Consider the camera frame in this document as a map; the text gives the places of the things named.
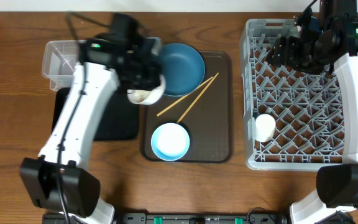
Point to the wooden chopstick upper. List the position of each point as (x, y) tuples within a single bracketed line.
[(182, 98)]

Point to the brown serving tray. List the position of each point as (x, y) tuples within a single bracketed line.
[(209, 122)]

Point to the clear plastic bin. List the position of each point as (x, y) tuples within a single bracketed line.
[(60, 59)]

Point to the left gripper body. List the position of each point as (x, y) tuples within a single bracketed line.
[(139, 74)]

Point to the white cup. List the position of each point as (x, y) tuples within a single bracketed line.
[(264, 127)]

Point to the wooden chopstick lower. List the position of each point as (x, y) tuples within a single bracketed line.
[(196, 99)]

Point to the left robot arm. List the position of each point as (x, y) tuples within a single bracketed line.
[(58, 179)]

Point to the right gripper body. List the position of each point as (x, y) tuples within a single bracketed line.
[(306, 57)]

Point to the pink bowl with rice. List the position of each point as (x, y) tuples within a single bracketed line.
[(144, 97)]

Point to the wooden chopstick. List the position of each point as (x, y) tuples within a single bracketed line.
[(182, 98), (196, 99)]

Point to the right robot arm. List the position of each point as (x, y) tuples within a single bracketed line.
[(336, 189)]

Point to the black plastic tray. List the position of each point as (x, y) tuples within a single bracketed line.
[(120, 120)]

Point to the grey dishwasher rack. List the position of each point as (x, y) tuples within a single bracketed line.
[(309, 132)]

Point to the small light blue bowl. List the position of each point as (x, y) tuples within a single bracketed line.
[(170, 142)]

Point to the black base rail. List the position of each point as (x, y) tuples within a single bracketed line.
[(253, 218)]

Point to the large blue bowl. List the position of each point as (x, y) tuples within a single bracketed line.
[(183, 68)]

